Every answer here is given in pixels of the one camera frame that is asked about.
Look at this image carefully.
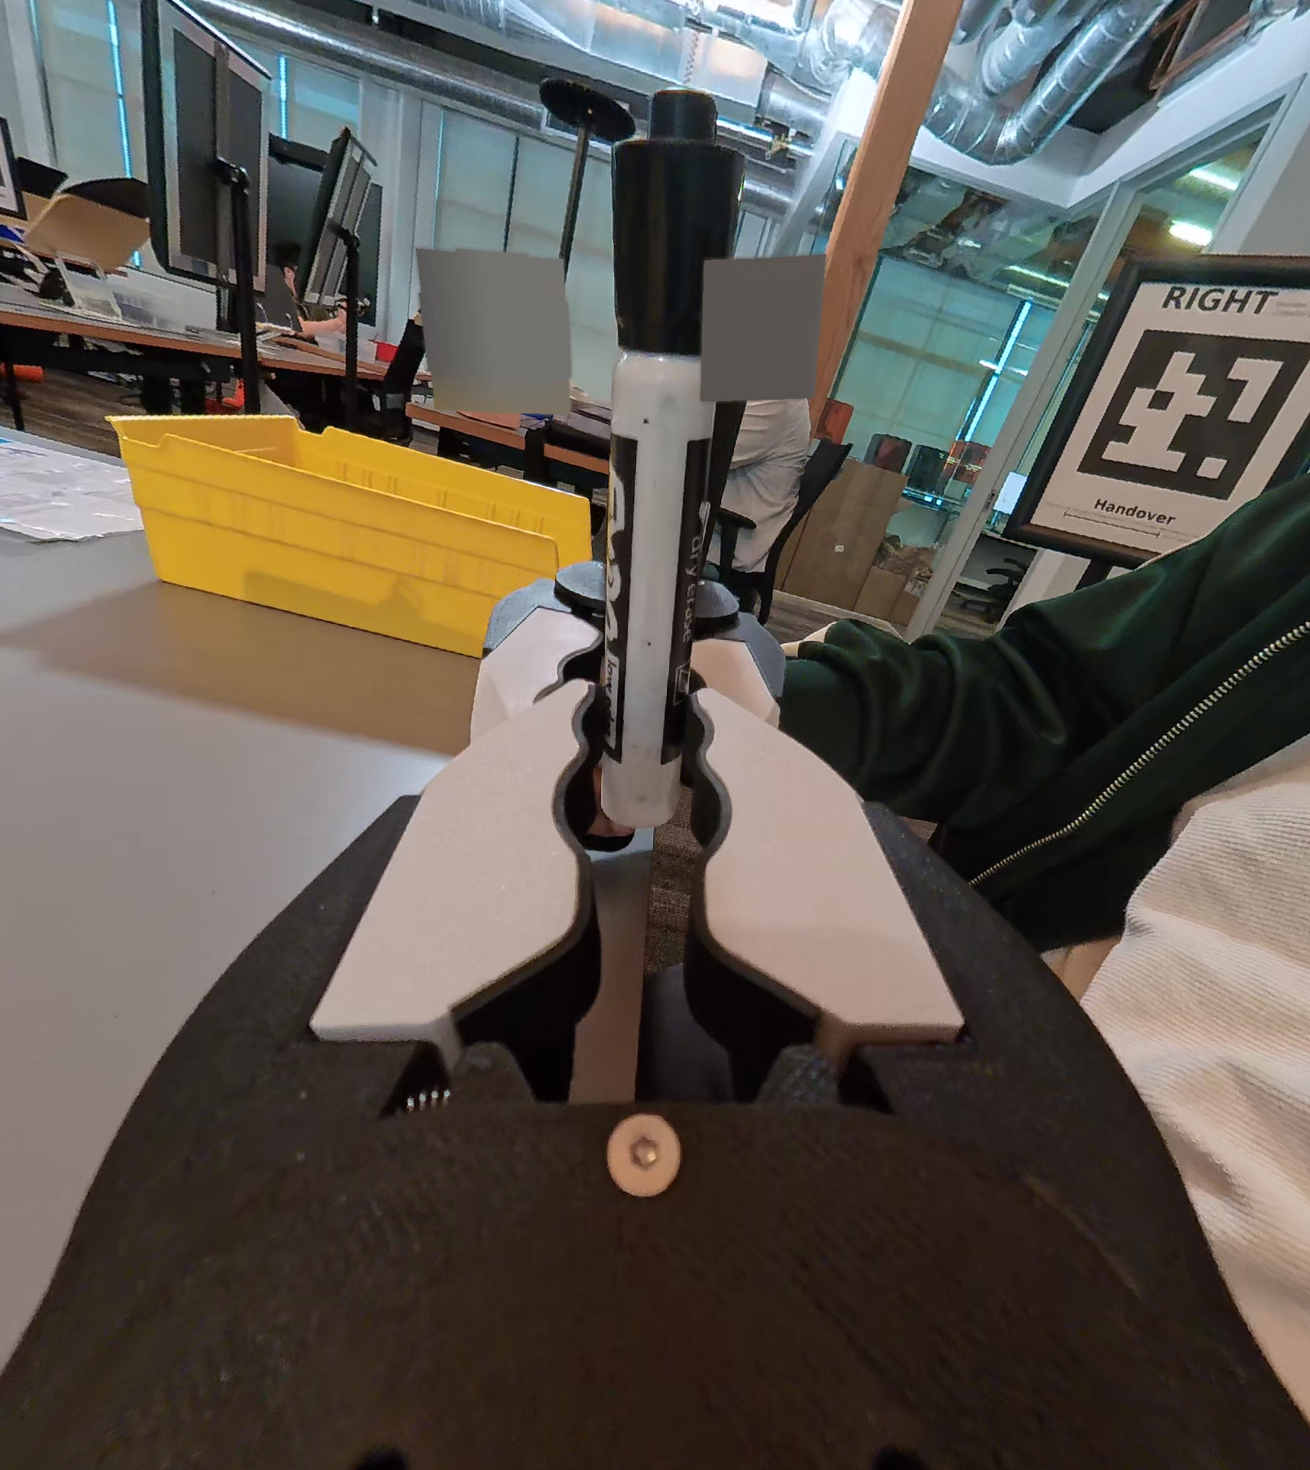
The yellow plastic bin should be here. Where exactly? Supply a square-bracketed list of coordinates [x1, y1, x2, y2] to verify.
[108, 413, 593, 658]

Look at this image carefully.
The long wooden-edged desk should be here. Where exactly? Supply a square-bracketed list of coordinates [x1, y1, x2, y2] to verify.
[0, 286, 428, 385]

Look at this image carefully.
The printed paper sheet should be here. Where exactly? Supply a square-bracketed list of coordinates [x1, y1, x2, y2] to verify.
[0, 417, 146, 542]

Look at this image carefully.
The white ribbed garment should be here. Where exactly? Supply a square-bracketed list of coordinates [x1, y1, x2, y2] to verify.
[1051, 716, 1310, 1470]

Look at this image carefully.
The wooden post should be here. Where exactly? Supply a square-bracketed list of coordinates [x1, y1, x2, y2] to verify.
[810, 0, 966, 404]

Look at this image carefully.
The person's right forearm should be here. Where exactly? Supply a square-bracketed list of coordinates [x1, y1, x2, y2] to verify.
[775, 597, 1070, 828]

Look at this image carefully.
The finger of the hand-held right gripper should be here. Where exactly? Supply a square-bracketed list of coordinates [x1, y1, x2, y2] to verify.
[688, 636, 781, 725]
[472, 607, 607, 748]

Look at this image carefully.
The black white dry erase marker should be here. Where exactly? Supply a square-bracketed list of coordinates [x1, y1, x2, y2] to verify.
[601, 88, 749, 831]

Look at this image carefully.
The folded cardboard sheet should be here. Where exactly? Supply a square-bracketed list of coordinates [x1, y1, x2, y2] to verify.
[24, 174, 152, 267]

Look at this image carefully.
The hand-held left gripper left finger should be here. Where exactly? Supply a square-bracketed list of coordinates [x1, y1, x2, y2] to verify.
[311, 679, 602, 1044]

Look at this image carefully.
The grey desk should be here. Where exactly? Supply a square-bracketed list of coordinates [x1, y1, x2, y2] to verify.
[0, 417, 933, 1470]

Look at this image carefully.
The black computer monitor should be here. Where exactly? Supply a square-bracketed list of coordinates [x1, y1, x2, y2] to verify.
[141, 0, 272, 289]
[305, 125, 383, 312]
[265, 137, 324, 248]

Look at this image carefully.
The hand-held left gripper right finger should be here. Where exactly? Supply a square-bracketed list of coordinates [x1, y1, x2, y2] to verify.
[688, 685, 969, 1044]

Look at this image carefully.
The black framed fiducial sign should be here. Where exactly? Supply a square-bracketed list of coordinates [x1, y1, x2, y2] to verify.
[1005, 257, 1310, 566]

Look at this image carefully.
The silver ventilation duct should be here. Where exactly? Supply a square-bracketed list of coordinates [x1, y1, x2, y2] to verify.
[919, 0, 1185, 162]

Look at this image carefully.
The black disc-topped pole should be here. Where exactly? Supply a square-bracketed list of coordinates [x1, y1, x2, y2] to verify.
[541, 78, 636, 277]

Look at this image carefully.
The brown cardboard box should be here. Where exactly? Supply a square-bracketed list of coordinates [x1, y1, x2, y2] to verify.
[775, 463, 910, 610]

